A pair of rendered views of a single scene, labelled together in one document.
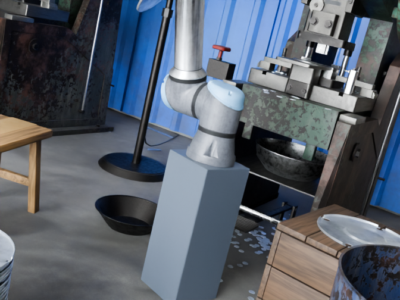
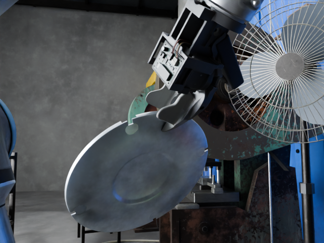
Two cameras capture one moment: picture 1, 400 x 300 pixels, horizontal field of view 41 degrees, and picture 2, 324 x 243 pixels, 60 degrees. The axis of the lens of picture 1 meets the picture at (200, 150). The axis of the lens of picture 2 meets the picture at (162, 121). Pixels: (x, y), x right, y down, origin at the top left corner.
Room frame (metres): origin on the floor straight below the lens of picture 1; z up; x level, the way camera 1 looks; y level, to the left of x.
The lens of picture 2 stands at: (1.56, -0.22, 1.00)
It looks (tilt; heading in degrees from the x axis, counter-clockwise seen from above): 5 degrees up; 51
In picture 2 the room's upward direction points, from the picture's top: straight up
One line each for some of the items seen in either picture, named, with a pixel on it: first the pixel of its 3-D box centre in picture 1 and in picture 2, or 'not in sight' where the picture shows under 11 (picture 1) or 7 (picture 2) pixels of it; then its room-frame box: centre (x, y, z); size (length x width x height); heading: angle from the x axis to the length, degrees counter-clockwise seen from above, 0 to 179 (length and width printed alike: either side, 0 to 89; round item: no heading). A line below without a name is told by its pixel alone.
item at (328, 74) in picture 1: (317, 69); not in sight; (2.21, -0.39, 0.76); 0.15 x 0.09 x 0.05; 62
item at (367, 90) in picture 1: (358, 80); not in sight; (2.13, -0.54, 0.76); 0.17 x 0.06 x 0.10; 62
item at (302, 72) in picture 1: (300, 78); not in sight; (2.06, -0.31, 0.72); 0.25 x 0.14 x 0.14; 152
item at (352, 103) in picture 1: (312, 88); not in sight; (2.21, -0.39, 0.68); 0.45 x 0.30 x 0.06; 62
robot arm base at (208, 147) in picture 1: (213, 143); not in sight; (1.58, -0.04, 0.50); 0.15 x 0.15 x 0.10
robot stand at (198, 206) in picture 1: (193, 225); not in sight; (1.58, -0.04, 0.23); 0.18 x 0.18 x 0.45; 44
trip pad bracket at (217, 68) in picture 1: (217, 82); not in sight; (2.15, -0.01, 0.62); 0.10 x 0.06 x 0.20; 62
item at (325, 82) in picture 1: (315, 78); not in sight; (2.22, -0.39, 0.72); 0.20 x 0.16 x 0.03; 62
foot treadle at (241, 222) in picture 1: (265, 216); not in sight; (2.09, -0.33, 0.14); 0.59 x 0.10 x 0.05; 152
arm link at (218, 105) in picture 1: (221, 105); not in sight; (1.59, -0.03, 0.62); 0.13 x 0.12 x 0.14; 56
